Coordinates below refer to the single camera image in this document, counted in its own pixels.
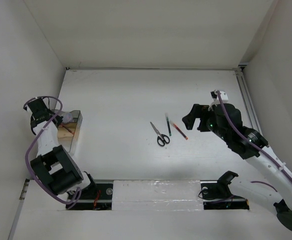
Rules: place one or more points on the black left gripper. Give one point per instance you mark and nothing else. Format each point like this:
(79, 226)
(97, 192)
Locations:
(59, 119)

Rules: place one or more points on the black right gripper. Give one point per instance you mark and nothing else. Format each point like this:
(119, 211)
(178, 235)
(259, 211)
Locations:
(197, 111)

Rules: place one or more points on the clear paper clip jar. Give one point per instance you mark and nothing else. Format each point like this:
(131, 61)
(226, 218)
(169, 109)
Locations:
(67, 117)

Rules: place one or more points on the red orange pen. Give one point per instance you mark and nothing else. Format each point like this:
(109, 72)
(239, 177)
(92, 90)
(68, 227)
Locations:
(178, 129)

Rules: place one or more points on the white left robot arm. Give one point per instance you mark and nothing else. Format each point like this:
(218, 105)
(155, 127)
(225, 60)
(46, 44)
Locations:
(47, 161)

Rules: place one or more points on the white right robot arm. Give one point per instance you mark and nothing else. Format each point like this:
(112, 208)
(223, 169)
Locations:
(252, 147)

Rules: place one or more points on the clear smoky organizer tray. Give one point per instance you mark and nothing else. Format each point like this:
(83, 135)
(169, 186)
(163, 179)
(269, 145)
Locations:
(66, 139)

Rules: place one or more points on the green pen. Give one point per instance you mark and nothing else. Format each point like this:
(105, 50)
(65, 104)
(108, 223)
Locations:
(168, 124)

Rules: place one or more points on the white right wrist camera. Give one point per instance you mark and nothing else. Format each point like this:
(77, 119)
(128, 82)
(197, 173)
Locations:
(218, 95)

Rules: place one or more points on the black handled scissors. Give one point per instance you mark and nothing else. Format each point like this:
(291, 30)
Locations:
(162, 139)

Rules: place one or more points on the aluminium rail right side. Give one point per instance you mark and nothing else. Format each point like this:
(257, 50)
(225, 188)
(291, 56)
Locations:
(252, 116)

